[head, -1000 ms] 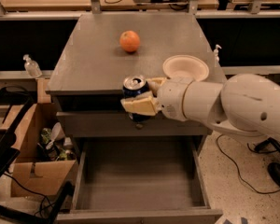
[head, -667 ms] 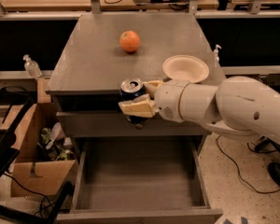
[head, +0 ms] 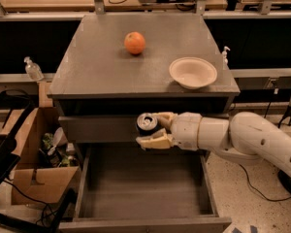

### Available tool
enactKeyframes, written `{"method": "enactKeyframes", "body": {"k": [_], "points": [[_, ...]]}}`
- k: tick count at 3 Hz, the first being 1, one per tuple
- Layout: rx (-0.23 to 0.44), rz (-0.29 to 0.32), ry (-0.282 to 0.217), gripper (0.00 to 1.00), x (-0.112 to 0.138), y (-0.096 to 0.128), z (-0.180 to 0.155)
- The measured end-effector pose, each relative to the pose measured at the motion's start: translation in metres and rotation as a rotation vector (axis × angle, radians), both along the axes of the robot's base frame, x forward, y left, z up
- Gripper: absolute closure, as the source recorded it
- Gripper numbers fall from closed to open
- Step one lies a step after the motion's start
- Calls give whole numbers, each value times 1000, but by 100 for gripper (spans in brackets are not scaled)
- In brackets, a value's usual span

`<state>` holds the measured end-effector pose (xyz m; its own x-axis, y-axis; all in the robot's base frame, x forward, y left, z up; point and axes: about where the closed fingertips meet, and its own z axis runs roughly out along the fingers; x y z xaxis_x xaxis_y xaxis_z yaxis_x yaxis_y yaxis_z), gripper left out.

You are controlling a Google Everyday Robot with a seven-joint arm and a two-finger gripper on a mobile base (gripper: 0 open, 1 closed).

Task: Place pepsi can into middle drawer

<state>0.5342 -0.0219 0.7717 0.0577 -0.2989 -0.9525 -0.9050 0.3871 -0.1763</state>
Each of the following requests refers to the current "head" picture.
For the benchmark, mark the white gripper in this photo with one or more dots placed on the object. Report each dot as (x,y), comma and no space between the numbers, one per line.
(184,129)

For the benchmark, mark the blue pepsi can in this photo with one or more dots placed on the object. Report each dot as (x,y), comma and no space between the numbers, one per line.
(147,124)

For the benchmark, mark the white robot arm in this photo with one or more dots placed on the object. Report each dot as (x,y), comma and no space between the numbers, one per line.
(246,138)

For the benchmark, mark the open grey middle drawer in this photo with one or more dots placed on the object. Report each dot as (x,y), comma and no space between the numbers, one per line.
(124,189)

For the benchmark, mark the grey wooden drawer cabinet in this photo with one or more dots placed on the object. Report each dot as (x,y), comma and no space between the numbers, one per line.
(98,76)

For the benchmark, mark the closed grey top drawer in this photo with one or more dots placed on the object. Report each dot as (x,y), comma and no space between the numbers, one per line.
(101,129)

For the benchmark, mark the white paper bowl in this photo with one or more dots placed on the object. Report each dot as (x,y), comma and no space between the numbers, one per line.
(192,72)

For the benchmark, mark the small white pump bottle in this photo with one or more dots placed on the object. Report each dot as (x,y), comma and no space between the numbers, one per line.
(225,57)

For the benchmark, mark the orange fruit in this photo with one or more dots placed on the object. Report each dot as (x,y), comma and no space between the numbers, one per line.
(135,42)

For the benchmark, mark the open cardboard box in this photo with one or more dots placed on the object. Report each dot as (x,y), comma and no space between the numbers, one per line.
(36,176)

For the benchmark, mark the black stand base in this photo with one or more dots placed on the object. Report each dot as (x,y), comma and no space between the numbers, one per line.
(285,180)

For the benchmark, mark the clear sanitizer pump bottle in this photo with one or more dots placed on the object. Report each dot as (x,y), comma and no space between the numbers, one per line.
(33,69)

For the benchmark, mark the black chair frame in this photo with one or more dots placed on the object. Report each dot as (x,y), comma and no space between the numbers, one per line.
(8,161)

